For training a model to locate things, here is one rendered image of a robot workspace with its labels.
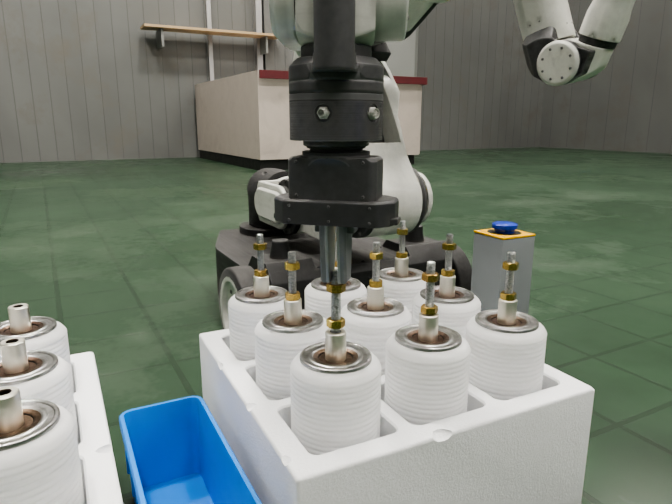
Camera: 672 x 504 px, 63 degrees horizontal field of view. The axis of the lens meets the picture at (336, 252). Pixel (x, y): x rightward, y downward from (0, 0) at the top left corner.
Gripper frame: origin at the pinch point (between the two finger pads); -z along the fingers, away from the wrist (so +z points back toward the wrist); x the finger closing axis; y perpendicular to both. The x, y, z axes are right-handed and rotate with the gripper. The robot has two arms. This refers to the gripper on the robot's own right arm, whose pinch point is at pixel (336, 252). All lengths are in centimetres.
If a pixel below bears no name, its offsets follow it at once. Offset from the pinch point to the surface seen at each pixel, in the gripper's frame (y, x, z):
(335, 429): 4.7, -1.2, -16.8
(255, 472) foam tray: 1.7, 8.9, -25.7
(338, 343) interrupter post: 1.0, -0.5, -9.3
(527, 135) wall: -1116, -96, -17
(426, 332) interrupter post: -6.7, -8.7, -10.3
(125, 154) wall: -598, 456, -34
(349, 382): 4.0, -2.4, -12.0
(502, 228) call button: -39.5, -17.4, -4.2
